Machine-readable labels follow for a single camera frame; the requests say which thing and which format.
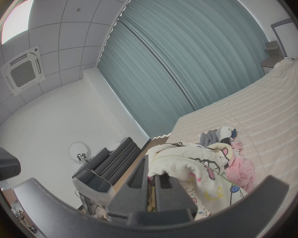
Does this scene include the bed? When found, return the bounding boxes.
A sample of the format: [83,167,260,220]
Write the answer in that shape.
[149,19,298,208]

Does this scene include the white printed pyjama top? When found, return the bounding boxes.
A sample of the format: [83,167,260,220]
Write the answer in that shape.
[92,141,250,221]

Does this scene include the black chest of drawers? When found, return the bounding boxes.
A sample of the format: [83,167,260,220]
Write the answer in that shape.
[72,137,142,195]

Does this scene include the round wall mirror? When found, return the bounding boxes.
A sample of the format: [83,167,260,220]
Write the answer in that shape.
[68,140,91,163]

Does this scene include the pink garment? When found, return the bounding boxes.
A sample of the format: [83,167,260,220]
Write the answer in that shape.
[225,140,256,193]

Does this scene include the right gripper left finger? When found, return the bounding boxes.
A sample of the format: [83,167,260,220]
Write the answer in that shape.
[107,155,149,219]

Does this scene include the blue-green curtain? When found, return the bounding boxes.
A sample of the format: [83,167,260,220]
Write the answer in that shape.
[97,19,197,139]
[118,0,272,111]

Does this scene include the grey garment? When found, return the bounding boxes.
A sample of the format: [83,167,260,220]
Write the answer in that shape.
[200,129,221,148]

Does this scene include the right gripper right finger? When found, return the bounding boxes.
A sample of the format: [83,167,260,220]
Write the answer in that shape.
[154,173,198,218]

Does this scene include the ceiling air conditioner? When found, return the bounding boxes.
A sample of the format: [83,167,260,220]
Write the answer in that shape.
[0,46,46,95]

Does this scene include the white garment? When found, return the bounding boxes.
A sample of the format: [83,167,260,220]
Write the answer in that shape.
[217,125,235,139]

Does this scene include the grey bedside table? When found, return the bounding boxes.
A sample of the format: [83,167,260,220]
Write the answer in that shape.
[261,41,286,75]

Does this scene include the ceiling light panel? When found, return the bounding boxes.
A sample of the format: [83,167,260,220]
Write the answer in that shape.
[1,0,35,44]

